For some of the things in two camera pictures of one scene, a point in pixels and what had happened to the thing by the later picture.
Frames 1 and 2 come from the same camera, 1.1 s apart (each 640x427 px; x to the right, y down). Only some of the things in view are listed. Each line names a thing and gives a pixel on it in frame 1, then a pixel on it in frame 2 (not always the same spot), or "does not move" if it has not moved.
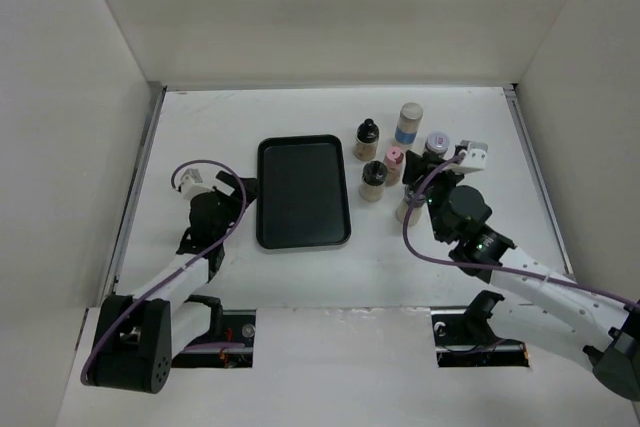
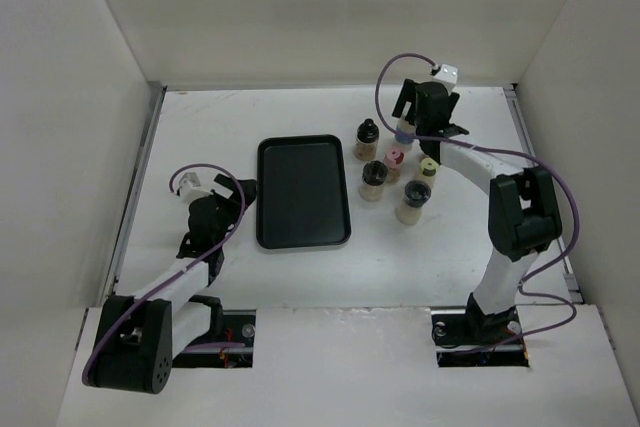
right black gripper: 415,165 to 408,94
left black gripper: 235,204 does not move
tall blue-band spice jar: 410,116 does not move
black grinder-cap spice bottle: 372,185 does not move
